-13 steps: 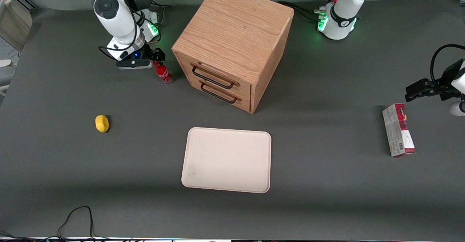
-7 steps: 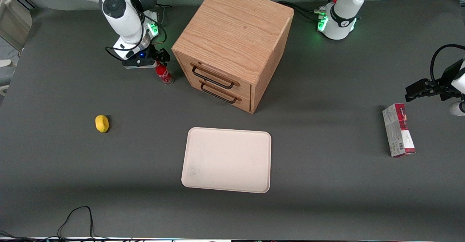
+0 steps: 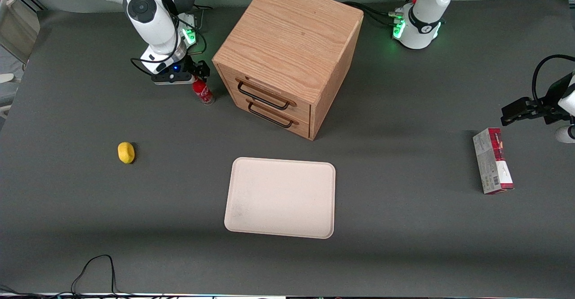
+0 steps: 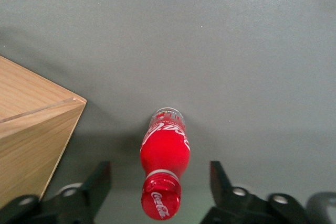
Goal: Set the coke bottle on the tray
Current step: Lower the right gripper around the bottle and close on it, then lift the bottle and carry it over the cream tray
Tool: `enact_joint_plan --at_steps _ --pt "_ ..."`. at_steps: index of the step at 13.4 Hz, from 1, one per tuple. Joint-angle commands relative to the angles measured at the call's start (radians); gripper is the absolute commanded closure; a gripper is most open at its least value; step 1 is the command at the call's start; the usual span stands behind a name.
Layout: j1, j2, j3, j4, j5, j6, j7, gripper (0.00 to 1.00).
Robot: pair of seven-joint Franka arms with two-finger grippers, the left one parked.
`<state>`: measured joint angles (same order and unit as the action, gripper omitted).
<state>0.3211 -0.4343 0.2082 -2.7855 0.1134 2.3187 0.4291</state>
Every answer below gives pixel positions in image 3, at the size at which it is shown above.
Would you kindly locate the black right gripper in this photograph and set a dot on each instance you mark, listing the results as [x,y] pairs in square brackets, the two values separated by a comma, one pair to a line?
[198,69]

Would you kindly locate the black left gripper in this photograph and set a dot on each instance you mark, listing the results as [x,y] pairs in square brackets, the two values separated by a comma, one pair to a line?
[545,107]

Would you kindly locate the red coke bottle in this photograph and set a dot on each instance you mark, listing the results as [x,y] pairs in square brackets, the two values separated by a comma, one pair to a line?
[204,93]

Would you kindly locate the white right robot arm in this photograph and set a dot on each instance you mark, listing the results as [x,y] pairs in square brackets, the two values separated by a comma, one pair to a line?
[148,16]

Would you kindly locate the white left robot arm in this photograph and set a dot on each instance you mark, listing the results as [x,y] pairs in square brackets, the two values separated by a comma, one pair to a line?
[426,2]

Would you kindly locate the beige rectangular tray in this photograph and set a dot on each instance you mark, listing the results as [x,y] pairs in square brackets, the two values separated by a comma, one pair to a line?
[280,198]

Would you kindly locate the grey and red carton box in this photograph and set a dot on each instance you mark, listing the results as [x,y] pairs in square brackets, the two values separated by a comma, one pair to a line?
[492,162]

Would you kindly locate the wooden drawer cabinet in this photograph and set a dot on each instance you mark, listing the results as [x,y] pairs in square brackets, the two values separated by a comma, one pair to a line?
[287,43]

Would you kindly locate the yellow lemon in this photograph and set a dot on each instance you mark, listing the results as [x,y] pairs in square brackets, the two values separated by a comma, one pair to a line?
[126,152]

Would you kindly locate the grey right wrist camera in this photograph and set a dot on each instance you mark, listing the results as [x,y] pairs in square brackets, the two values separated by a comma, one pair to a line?
[170,78]

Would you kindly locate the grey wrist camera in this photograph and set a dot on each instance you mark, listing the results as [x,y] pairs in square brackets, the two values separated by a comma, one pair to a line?
[170,78]
[565,134]

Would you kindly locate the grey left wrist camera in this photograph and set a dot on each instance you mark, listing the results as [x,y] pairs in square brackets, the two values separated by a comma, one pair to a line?
[565,134]

